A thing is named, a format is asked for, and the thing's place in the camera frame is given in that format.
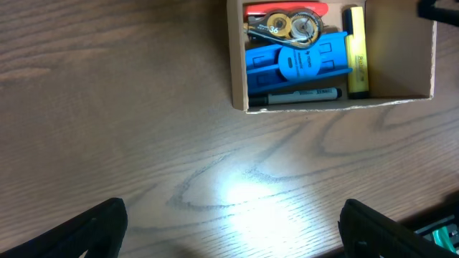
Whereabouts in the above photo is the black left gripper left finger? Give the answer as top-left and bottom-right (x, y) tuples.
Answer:
(1, 198), (128, 258)

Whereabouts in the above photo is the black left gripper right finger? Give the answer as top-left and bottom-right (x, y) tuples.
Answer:
(339, 199), (458, 258)

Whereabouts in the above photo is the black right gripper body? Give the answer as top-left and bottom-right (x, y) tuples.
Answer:
(417, 0), (458, 27)

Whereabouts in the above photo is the brown cardboard box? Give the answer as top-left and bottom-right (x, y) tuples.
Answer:
(227, 0), (437, 113)

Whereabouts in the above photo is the yellow highlighter pen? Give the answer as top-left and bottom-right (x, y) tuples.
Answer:
(344, 6), (369, 99)

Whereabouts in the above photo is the black whiteboard marker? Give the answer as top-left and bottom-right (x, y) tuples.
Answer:
(249, 87), (342, 107)

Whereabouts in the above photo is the blue plastic staple remover block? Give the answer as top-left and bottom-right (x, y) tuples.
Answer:
(245, 32), (352, 95)

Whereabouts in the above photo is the orange stapler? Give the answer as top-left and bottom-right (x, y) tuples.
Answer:
(244, 1), (328, 21)

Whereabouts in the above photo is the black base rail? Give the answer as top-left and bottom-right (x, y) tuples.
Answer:
(402, 204), (458, 254)

